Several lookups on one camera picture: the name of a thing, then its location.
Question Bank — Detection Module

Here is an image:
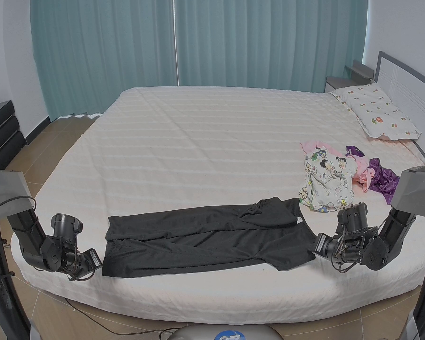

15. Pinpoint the purple garment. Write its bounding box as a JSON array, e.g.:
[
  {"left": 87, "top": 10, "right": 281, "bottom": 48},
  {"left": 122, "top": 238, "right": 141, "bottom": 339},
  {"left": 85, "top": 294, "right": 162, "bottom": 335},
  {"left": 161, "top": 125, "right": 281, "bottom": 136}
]
[{"left": 345, "top": 145, "right": 401, "bottom": 204}]

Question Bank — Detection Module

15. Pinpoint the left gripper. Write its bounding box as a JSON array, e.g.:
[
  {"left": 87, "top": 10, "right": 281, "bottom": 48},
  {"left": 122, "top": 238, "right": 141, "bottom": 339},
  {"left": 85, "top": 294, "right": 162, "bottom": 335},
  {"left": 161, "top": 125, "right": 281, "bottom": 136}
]
[{"left": 74, "top": 250, "right": 94, "bottom": 281}]

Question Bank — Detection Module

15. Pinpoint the black T-shirt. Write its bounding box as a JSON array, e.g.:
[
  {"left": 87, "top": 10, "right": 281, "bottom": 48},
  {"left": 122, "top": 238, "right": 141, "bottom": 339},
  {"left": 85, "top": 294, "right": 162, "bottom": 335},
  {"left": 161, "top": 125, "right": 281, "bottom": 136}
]
[{"left": 102, "top": 197, "right": 317, "bottom": 278}]

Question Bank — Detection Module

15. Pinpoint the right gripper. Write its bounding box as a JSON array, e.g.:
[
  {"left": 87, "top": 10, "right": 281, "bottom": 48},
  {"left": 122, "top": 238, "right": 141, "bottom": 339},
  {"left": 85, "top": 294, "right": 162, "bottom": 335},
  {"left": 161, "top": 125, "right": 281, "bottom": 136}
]
[{"left": 324, "top": 236, "right": 348, "bottom": 262}]

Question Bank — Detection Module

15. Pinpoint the black chest of drawers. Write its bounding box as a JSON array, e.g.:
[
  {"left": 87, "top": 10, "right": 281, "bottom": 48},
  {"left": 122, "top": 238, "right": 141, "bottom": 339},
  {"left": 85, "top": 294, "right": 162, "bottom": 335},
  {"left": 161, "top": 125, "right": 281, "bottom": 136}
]
[{"left": 0, "top": 100, "right": 25, "bottom": 171}]

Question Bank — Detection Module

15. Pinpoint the blue-green curtain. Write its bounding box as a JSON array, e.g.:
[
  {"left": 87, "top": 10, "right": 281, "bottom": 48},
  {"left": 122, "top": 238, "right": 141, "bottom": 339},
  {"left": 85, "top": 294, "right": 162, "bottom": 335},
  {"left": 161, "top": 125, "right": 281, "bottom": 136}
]
[
  {"left": 30, "top": 0, "right": 179, "bottom": 119},
  {"left": 174, "top": 0, "right": 369, "bottom": 93}
]

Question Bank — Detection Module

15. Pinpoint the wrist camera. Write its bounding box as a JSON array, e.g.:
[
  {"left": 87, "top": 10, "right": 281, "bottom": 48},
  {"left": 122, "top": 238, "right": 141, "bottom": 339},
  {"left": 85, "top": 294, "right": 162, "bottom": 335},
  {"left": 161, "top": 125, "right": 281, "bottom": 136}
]
[
  {"left": 88, "top": 248, "right": 104, "bottom": 269},
  {"left": 312, "top": 234, "right": 328, "bottom": 254}
]

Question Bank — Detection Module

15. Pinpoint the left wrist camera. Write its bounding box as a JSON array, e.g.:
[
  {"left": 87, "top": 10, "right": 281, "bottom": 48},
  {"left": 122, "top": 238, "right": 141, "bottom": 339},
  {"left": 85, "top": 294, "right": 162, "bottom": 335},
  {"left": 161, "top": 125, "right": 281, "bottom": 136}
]
[{"left": 88, "top": 248, "right": 104, "bottom": 269}]

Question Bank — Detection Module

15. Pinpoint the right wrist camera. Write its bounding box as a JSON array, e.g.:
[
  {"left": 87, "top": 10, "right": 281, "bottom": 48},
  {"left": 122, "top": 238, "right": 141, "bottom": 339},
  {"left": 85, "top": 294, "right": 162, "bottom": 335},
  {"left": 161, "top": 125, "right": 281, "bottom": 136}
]
[{"left": 312, "top": 234, "right": 328, "bottom": 254}]

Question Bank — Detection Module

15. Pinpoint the white printed garment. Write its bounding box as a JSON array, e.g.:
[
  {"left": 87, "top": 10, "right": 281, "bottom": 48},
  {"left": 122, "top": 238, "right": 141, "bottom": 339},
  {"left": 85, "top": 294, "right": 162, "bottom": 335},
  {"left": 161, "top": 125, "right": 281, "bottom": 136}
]
[{"left": 298, "top": 147, "right": 358, "bottom": 213}]

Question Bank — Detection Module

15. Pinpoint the white printed pillow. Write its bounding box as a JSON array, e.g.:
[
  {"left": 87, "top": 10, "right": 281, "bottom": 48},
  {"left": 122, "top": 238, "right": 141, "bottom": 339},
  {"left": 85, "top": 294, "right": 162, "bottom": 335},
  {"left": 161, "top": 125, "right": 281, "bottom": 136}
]
[{"left": 329, "top": 79, "right": 422, "bottom": 141}]

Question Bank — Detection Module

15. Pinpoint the bed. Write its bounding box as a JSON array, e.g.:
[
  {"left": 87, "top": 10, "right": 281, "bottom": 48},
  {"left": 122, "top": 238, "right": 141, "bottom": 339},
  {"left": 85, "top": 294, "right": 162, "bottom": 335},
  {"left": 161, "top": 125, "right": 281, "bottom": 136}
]
[{"left": 11, "top": 51, "right": 425, "bottom": 327}]

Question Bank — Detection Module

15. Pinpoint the pink garment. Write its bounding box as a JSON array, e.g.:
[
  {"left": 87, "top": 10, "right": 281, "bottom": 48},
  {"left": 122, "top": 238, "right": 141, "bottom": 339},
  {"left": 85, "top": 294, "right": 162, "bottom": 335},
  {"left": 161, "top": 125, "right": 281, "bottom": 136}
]
[{"left": 299, "top": 140, "right": 372, "bottom": 194}]

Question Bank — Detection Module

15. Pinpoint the grey bedside table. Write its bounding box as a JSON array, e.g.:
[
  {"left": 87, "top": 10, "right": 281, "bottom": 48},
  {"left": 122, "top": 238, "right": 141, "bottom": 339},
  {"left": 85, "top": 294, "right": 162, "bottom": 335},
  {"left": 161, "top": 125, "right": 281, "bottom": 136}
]
[{"left": 326, "top": 60, "right": 375, "bottom": 93}]

